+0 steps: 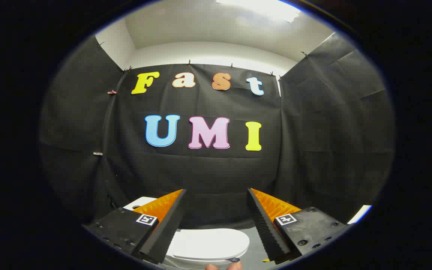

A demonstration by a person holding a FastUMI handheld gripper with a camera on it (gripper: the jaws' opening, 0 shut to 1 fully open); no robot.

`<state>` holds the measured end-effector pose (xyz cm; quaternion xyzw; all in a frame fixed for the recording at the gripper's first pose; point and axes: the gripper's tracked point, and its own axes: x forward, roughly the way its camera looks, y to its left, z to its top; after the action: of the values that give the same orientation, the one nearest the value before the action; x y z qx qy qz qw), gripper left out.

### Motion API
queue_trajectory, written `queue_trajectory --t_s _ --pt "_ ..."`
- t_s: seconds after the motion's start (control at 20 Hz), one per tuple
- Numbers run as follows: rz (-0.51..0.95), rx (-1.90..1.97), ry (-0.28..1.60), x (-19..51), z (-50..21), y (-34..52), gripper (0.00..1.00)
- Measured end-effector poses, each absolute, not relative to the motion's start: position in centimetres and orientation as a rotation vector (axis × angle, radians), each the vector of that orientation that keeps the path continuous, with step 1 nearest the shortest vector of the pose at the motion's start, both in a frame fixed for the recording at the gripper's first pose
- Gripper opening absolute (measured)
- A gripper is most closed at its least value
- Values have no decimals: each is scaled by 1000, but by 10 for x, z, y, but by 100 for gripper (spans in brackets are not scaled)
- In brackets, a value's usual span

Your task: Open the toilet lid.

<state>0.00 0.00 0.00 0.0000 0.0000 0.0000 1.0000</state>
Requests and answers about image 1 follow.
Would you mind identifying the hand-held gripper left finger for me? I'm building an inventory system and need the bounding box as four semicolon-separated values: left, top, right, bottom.
83;189;187;265

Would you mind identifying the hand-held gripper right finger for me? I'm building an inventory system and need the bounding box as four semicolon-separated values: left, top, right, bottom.
247;188;351;265

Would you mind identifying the black backdrop cloth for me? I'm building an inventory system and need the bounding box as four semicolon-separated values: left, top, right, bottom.
39;32;396;230

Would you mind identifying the white panel with slots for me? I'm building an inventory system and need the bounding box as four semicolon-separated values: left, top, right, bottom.
347;205;372;225

